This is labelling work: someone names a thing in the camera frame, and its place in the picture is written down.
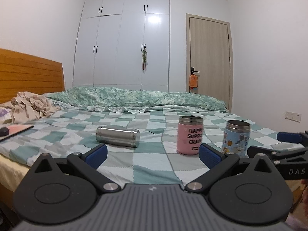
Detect beige wooden door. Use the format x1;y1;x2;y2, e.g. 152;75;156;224
186;14;233;110

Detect plain stainless steel cup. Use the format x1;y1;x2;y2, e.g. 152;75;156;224
95;126;140;148

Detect blue cartoon steel cup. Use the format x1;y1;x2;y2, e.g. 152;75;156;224
221;120;251;157

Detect orange wooden headboard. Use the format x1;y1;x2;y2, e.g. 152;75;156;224
0;49;65;103

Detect white wall socket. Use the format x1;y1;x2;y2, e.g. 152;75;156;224
285;112;301;123

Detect green floral quilt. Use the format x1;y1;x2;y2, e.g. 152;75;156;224
45;87;228;114

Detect pink book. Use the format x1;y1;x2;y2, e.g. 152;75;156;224
0;124;34;141

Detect black round object on book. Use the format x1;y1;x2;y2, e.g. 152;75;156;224
0;127;9;137

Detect black door handle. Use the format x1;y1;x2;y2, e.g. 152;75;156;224
191;67;199;74

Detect hanging ornament on wardrobe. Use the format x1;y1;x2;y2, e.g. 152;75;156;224
142;44;147;71

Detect white built-in wardrobe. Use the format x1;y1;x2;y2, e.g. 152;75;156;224
73;0;170;92

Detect crumpled beige clothing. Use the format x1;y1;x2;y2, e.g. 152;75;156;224
1;92;60;124

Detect pink steel cup with text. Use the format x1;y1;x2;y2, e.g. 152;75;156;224
177;116;204;155

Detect orange hanging door bag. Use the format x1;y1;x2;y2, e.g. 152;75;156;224
189;74;198;90

